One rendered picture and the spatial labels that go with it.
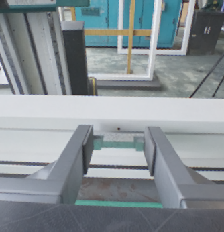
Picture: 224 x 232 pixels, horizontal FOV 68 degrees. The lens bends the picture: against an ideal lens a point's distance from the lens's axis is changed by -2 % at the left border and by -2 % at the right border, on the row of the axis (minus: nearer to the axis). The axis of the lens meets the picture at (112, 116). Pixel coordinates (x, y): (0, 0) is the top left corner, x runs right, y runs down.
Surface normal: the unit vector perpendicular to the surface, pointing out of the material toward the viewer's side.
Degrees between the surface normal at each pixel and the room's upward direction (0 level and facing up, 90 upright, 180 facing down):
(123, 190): 0
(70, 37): 90
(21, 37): 90
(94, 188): 0
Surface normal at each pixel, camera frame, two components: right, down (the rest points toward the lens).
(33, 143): -0.04, 0.61
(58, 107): 0.00, -0.79
